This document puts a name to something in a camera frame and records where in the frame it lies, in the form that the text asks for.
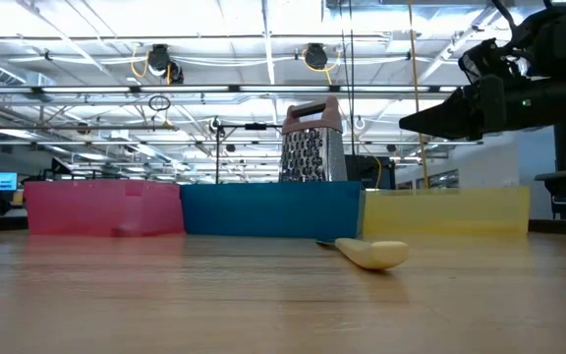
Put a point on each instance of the black cabinet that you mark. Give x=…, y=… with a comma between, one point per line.
x=369, y=172

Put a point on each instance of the yellow plastic bin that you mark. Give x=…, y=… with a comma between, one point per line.
x=445, y=214

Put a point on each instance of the blue plastic bin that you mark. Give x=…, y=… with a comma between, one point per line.
x=273, y=211

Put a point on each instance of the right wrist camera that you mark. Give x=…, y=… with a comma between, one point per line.
x=479, y=59

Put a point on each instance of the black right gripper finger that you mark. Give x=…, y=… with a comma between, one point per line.
x=455, y=120

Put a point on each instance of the red plastic bin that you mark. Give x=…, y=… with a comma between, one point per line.
x=101, y=209

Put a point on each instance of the pink metal box grater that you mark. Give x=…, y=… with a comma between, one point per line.
x=312, y=152

